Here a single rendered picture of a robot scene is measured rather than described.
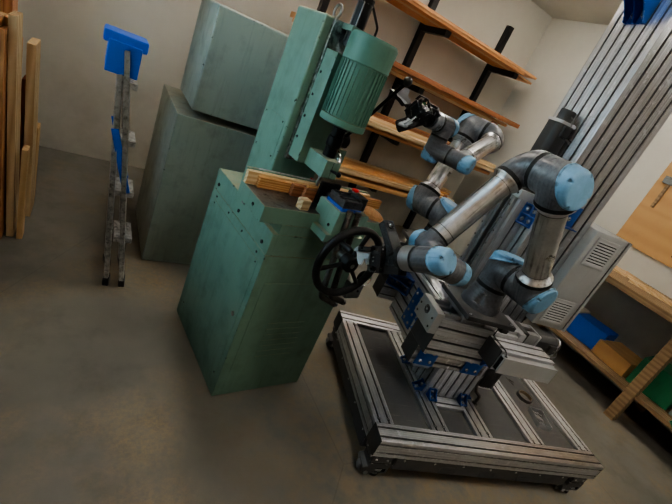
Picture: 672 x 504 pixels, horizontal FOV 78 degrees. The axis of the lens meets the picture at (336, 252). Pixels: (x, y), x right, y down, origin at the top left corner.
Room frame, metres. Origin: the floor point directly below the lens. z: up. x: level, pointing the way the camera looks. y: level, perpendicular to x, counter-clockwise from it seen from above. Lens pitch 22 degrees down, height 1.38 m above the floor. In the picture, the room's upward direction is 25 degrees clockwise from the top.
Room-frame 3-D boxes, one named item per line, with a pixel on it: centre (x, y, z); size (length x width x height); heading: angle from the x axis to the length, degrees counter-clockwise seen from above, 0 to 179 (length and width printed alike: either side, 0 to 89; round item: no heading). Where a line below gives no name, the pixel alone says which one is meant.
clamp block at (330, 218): (1.45, 0.04, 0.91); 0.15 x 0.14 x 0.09; 134
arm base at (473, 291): (1.48, -0.58, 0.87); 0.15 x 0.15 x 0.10
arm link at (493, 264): (1.47, -0.59, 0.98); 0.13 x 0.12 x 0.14; 37
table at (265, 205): (1.51, 0.10, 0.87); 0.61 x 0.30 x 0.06; 134
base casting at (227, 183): (1.67, 0.26, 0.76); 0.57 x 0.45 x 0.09; 44
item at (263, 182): (1.62, 0.14, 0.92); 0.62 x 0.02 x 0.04; 134
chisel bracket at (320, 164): (1.60, 0.19, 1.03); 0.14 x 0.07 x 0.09; 44
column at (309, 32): (1.79, 0.38, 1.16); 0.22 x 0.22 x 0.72; 44
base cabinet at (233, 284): (1.67, 0.26, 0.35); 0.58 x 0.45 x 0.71; 44
